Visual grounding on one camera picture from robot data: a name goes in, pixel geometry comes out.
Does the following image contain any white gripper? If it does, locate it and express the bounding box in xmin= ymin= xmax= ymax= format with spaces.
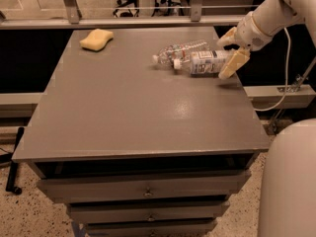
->
xmin=216 ymin=12 xmax=273 ymax=80

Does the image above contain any blue label plastic bottle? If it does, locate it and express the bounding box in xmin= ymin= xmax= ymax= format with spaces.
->
xmin=173 ymin=50 xmax=232 ymax=76

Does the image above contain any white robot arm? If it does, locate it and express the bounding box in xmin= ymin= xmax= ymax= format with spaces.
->
xmin=217 ymin=0 xmax=316 ymax=237

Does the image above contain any clear water bottle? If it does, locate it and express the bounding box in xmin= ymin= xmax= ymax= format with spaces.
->
xmin=152 ymin=39 xmax=209 ymax=67

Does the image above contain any black office chair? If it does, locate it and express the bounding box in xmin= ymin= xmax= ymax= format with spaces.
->
xmin=113 ymin=0 xmax=139 ymax=18

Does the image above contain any yellow sponge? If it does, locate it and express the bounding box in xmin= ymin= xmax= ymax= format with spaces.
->
xmin=80 ymin=29 xmax=114 ymax=51

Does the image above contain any grey drawer cabinet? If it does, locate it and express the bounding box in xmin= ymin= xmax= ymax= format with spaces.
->
xmin=12 ymin=27 xmax=274 ymax=237

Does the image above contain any metal railing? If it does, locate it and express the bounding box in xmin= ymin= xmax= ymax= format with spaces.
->
xmin=0 ymin=0 xmax=258 ymax=30

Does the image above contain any bottom grey drawer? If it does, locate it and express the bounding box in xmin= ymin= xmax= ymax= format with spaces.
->
xmin=86 ymin=219 xmax=216 ymax=237

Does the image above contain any grey drawer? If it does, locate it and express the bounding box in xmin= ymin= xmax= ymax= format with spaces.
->
xmin=86 ymin=219 xmax=216 ymax=237
xmin=38 ymin=170 xmax=251 ymax=203
xmin=68 ymin=200 xmax=230 ymax=223

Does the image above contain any middle grey drawer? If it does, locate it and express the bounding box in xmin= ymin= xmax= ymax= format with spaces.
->
xmin=68 ymin=200 xmax=230 ymax=223

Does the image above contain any top grey drawer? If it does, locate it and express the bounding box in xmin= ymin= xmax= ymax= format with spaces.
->
xmin=38 ymin=170 xmax=251 ymax=203

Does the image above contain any black pole on floor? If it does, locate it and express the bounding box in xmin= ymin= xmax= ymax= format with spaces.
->
xmin=6 ymin=127 xmax=25 ymax=196

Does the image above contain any white cable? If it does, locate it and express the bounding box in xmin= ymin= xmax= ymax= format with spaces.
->
xmin=254 ymin=27 xmax=292 ymax=113

